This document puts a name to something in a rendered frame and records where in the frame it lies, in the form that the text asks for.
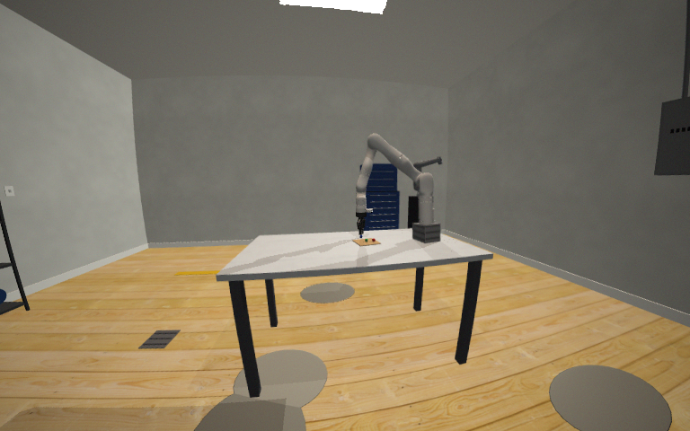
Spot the tan flat mat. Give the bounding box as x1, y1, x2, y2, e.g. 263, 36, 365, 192
352, 238, 381, 246

